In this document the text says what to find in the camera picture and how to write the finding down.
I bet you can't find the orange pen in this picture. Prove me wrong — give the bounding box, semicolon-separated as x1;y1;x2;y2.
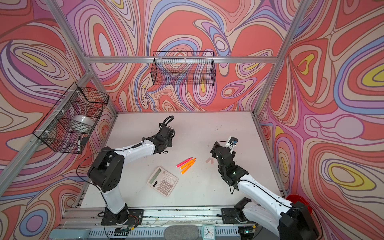
181;161;195;175
180;158;196;170

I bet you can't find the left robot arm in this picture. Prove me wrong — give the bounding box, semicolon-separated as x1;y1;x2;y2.
87;125;176;215

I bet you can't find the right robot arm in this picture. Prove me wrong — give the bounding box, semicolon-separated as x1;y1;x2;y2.
211;141;321;240

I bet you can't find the pink pen left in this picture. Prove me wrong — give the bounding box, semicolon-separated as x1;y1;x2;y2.
177;157;193;168

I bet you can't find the pink calculator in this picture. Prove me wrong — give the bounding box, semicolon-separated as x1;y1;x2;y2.
147;166;179;197

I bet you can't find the small white clock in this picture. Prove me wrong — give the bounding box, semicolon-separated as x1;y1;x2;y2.
202;225;216;240

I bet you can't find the red plastic cup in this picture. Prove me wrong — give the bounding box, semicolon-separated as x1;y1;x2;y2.
285;194;313;217

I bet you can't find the grey padded cushion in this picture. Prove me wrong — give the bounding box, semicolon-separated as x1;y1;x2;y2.
164;225;199;240

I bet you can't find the black marker in basket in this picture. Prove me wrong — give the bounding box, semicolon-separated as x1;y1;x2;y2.
77;136;82;154

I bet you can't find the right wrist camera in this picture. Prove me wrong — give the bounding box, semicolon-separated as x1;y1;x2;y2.
229;137;239;145

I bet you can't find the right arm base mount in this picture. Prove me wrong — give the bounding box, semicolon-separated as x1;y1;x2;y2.
217;197;252;224

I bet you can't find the black wire basket back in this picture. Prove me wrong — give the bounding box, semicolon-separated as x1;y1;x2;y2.
151;50;216;86

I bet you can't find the black wire basket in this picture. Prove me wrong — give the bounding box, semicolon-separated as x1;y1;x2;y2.
151;50;216;86
33;83;109;154

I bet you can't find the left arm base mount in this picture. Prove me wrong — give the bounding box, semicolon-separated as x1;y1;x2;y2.
101;208;144;227

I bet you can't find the black wire basket left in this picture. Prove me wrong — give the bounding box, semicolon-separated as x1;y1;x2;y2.
33;83;109;154

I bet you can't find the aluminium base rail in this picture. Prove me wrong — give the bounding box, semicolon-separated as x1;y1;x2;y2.
59;206;256;230

